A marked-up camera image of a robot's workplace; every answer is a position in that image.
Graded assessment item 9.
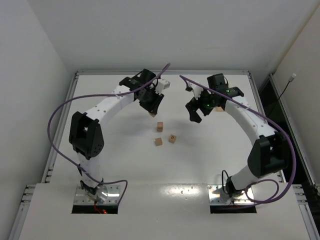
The metal base plate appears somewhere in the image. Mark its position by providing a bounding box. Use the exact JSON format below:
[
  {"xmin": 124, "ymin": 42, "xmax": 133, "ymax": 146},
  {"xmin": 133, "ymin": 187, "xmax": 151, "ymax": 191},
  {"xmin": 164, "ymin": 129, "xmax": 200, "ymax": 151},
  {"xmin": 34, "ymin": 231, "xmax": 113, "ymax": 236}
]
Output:
[
  {"xmin": 207, "ymin": 184, "xmax": 254, "ymax": 207},
  {"xmin": 73, "ymin": 185, "xmax": 120, "ymax": 206}
]

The black wall cable with plug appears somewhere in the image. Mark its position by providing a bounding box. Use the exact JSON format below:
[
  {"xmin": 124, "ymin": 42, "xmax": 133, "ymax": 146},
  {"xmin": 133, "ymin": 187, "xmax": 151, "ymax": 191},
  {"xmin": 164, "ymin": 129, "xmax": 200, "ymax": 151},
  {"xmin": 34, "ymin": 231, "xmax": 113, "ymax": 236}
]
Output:
[{"xmin": 277, "ymin": 73, "xmax": 297, "ymax": 98}]

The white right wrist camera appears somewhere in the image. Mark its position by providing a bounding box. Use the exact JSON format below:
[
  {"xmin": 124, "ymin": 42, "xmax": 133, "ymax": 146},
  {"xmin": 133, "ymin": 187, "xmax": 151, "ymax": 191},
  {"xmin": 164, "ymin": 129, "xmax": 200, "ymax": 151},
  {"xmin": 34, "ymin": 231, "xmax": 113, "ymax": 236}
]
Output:
[{"xmin": 185, "ymin": 82, "xmax": 204, "ymax": 100}]

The plain wood block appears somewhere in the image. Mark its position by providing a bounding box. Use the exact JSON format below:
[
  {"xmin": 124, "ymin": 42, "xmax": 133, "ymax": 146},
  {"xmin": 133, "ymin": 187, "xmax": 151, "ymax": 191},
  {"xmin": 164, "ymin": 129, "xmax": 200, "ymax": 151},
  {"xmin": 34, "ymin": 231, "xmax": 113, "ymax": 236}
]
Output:
[
  {"xmin": 156, "ymin": 122, "xmax": 164, "ymax": 132},
  {"xmin": 155, "ymin": 137, "xmax": 163, "ymax": 147}
]

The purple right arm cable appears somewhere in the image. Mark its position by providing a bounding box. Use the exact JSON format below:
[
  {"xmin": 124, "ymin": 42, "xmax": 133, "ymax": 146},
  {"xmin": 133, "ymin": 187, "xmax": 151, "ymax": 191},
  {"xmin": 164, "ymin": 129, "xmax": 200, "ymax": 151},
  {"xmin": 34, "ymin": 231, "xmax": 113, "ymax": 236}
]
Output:
[{"xmin": 179, "ymin": 74, "xmax": 297, "ymax": 204}]

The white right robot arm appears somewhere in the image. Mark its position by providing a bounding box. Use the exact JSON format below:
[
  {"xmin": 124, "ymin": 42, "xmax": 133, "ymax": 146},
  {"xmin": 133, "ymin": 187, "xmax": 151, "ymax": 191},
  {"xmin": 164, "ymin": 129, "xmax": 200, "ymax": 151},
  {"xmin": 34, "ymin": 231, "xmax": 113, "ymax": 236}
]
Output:
[{"xmin": 182, "ymin": 73, "xmax": 295, "ymax": 197}]

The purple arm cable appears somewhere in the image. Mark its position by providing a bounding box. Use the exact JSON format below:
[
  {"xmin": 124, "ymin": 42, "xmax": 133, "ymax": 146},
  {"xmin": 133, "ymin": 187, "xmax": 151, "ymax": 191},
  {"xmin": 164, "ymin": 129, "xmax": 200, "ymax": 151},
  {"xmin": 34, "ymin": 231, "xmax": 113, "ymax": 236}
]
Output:
[
  {"xmin": 179, "ymin": 74, "xmax": 297, "ymax": 204},
  {"xmin": 47, "ymin": 62, "xmax": 171, "ymax": 198}
]

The wood block with bars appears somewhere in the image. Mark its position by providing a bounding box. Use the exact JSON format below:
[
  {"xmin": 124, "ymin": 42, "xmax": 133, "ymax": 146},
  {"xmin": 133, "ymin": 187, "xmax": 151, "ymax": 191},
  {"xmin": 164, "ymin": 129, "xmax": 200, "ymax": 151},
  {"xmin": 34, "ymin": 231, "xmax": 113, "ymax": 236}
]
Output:
[{"xmin": 168, "ymin": 134, "xmax": 177, "ymax": 144}]

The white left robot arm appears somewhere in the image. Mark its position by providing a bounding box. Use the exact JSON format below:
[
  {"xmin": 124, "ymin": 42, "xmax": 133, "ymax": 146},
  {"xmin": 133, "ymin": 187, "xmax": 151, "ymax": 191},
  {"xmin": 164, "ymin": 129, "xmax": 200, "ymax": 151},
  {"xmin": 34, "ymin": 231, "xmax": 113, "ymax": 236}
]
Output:
[{"xmin": 69, "ymin": 69, "xmax": 170, "ymax": 199}]

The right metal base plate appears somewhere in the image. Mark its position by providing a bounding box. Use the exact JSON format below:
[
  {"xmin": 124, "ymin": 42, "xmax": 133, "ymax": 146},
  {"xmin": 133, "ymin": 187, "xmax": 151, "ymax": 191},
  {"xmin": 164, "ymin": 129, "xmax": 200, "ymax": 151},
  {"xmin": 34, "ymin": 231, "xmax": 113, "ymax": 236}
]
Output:
[{"xmin": 207, "ymin": 184, "xmax": 254, "ymax": 207}]

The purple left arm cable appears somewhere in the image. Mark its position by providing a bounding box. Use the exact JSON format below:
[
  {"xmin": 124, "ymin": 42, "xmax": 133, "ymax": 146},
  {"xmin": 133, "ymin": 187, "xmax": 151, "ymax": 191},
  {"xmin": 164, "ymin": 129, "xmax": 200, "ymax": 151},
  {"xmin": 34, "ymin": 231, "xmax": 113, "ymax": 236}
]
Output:
[{"xmin": 47, "ymin": 62, "xmax": 171, "ymax": 198}]

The clear plastic block container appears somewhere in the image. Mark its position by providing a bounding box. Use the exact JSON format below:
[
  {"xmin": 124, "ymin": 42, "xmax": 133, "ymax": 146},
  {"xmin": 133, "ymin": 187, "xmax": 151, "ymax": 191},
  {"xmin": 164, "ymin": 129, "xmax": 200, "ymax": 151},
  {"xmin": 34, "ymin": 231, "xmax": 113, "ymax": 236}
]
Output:
[{"xmin": 216, "ymin": 107, "xmax": 224, "ymax": 112}]

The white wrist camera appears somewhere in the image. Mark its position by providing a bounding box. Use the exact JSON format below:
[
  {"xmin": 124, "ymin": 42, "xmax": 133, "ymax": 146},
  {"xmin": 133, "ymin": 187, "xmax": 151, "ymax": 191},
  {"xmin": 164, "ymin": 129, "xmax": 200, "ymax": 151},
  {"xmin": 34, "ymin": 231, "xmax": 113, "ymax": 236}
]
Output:
[
  {"xmin": 158, "ymin": 78, "xmax": 171, "ymax": 90},
  {"xmin": 185, "ymin": 82, "xmax": 204, "ymax": 100}
]

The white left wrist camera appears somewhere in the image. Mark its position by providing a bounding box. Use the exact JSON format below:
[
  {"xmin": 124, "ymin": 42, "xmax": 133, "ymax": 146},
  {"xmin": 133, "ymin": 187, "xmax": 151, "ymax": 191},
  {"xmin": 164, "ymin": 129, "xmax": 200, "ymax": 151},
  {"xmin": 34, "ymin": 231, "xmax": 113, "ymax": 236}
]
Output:
[{"xmin": 158, "ymin": 78, "xmax": 171, "ymax": 90}]

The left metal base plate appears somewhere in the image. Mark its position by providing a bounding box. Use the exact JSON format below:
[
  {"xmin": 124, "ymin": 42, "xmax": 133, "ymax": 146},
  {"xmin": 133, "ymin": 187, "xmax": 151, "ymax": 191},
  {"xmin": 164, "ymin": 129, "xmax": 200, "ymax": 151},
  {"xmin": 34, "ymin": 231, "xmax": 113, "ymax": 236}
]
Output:
[{"xmin": 73, "ymin": 185, "xmax": 120, "ymax": 206}]

